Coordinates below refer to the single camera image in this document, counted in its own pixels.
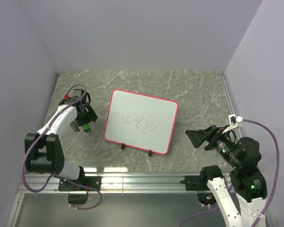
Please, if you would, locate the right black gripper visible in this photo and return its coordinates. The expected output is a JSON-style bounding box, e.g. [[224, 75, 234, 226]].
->
[[185, 122, 241, 166]]

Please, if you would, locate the pink framed whiteboard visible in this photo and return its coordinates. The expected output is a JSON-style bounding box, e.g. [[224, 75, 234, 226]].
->
[[104, 89, 179, 155]]

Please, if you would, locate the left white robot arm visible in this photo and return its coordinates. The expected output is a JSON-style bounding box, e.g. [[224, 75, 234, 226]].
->
[[21, 84, 98, 191]]

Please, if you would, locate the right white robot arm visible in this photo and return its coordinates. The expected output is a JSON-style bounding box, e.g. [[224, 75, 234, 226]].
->
[[186, 125, 267, 227]]

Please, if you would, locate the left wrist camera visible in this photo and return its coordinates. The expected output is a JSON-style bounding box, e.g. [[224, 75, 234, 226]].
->
[[59, 95, 77, 106]]

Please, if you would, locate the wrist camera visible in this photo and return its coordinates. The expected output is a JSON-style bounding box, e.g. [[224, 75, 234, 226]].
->
[[59, 95, 77, 106], [223, 114, 243, 134]]

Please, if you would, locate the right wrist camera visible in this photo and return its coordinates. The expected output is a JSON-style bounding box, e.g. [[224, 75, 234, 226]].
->
[[223, 114, 243, 134]]

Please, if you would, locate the wire whiteboard stand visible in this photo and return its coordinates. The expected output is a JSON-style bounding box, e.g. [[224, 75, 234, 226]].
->
[[120, 143, 153, 157]]

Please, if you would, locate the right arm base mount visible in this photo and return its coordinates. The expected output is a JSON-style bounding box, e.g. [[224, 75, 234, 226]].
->
[[180, 175, 217, 209]]

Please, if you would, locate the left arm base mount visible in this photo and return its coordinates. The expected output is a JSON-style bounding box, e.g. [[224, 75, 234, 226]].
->
[[58, 176, 103, 210]]

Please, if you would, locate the aluminium rail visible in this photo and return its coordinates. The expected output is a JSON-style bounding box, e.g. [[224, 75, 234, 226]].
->
[[16, 172, 200, 194]]

